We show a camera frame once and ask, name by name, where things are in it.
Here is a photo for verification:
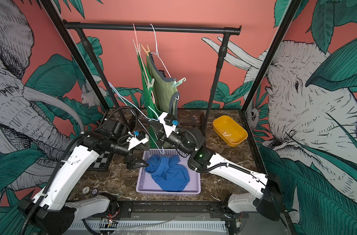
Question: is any blue tank top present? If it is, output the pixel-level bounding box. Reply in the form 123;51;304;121
145;155;190;192

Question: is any olive tank top grey trim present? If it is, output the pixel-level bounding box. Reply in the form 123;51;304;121
146;53;179;117

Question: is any white wire hanger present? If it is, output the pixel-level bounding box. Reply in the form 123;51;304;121
149;23;180;100

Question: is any wooden clothespin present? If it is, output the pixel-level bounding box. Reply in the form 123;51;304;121
139;44;151;56

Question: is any light blue wire hanger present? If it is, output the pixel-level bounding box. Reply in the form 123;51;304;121
108;82;165;154

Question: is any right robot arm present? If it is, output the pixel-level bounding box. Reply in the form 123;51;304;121
152;123;284;221

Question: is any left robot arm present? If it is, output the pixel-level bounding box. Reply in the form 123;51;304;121
18;119;149;235

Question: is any green tank top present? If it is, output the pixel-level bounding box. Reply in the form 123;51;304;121
136;51;161;147

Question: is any checkerboard calibration plate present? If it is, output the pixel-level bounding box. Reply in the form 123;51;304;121
87;152;114;171

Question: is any grey clothespin on green top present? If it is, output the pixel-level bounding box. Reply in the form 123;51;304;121
147;78;155;89

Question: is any yellow plastic bowl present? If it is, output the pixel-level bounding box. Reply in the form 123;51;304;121
213;115;248;147

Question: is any black clothes rack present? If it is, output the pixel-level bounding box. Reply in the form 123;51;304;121
63;20;242;135

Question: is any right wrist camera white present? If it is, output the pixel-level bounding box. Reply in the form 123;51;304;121
159;112;178;138

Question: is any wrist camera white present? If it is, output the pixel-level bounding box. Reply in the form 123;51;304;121
159;112;178;138
127;131;149;150

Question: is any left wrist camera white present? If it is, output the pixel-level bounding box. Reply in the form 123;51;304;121
127;131;149;150

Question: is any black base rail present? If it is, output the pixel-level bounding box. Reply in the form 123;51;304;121
53;200;288;219

